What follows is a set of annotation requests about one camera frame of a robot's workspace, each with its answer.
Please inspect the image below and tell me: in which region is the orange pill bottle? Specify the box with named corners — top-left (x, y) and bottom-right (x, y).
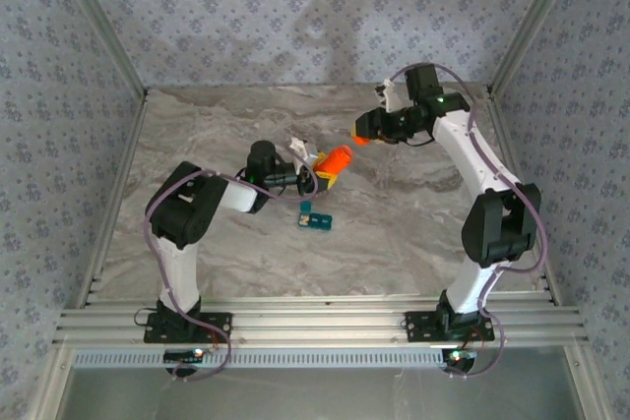
top-left (321, 145), bottom-right (355, 177)

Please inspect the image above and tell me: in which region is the teal pill organizer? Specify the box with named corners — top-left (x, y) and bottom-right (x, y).
top-left (296, 200), bottom-right (336, 233)

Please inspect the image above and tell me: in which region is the small circuit board green light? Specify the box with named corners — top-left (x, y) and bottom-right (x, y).
top-left (163, 348), bottom-right (206, 363)
top-left (442, 348), bottom-right (478, 365)

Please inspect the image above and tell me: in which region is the grey metal sheet panel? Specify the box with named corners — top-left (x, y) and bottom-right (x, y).
top-left (61, 365), bottom-right (585, 420)

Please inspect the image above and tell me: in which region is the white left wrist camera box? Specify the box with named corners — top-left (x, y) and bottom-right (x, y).
top-left (288, 137), bottom-right (319, 166)

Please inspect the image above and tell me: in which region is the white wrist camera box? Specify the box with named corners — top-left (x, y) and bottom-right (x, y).
top-left (375, 79), bottom-right (406, 114)
top-left (288, 137), bottom-right (319, 166)

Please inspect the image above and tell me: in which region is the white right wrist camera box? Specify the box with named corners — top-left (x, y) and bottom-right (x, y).
top-left (375, 79), bottom-right (406, 114)

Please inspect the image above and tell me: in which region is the aluminium side rail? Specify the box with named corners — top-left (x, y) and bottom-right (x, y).
top-left (485, 90), bottom-right (563, 306)
top-left (76, 90), bottom-right (150, 308)

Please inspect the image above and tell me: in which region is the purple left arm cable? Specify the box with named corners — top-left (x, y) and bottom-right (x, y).
top-left (142, 168), bottom-right (320, 383)

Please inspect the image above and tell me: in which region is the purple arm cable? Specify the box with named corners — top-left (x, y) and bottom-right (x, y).
top-left (142, 168), bottom-right (320, 383)
top-left (386, 62), bottom-right (550, 381)

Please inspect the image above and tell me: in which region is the aluminium frame rail beam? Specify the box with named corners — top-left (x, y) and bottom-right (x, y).
top-left (51, 290), bottom-right (591, 348)

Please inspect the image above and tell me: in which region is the aluminium corner post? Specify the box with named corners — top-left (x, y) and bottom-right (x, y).
top-left (48, 0), bottom-right (150, 97)
top-left (485, 0), bottom-right (587, 97)

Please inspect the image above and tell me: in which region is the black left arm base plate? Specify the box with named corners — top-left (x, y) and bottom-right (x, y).
top-left (143, 311), bottom-right (233, 345)

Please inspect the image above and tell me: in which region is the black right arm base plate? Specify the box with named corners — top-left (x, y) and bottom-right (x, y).
top-left (404, 310), bottom-right (496, 342)

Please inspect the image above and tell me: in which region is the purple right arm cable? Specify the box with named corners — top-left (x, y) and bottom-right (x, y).
top-left (386, 62), bottom-right (550, 381)

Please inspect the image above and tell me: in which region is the grey slotted cable duct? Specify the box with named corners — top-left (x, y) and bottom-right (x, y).
top-left (73, 348), bottom-right (447, 370)

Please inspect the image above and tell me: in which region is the aluminium frame leg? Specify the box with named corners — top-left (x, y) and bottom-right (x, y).
top-left (31, 345), bottom-right (75, 420)
top-left (563, 344), bottom-right (606, 420)

